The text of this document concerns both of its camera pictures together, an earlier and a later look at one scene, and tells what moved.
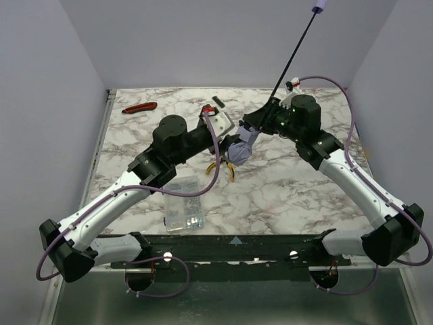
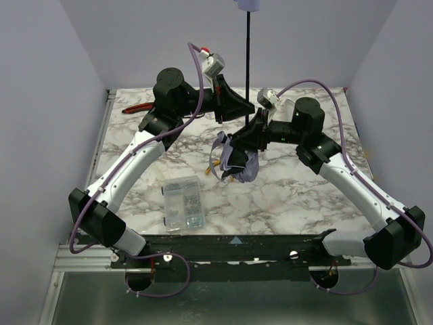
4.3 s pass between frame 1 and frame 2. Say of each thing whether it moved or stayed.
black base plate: stayed
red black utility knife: stayed
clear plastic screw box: stayed
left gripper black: moved
